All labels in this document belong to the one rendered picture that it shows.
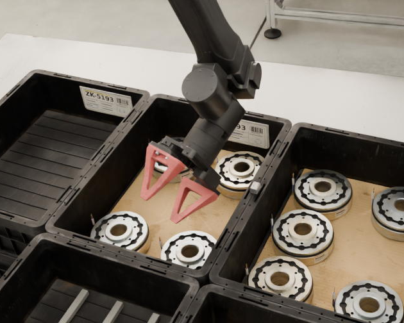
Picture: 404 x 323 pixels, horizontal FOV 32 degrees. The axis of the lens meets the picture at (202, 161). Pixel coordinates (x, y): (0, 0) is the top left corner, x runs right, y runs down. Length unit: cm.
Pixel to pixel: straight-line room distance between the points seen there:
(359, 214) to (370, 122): 44
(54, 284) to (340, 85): 90
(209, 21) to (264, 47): 224
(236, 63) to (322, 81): 75
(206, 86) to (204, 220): 34
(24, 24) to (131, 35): 60
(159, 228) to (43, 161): 33
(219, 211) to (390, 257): 31
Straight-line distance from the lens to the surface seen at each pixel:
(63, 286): 123
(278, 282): 116
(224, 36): 105
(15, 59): 209
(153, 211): 130
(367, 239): 123
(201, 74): 103
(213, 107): 102
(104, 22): 361
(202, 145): 106
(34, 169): 146
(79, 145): 149
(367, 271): 119
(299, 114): 169
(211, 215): 128
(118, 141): 131
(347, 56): 316
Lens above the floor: 175
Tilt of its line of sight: 41 degrees down
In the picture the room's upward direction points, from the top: 8 degrees counter-clockwise
